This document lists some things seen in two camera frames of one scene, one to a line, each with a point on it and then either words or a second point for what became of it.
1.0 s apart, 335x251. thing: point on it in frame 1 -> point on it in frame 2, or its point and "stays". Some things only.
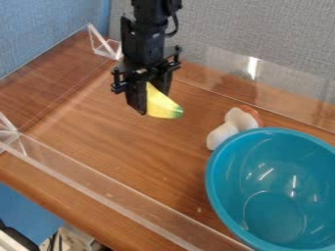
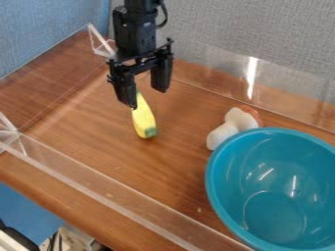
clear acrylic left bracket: (10, 135) stays
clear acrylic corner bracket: (108, 48) stays
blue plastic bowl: (271, 189) stays
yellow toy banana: (160, 105) -> (144, 119)
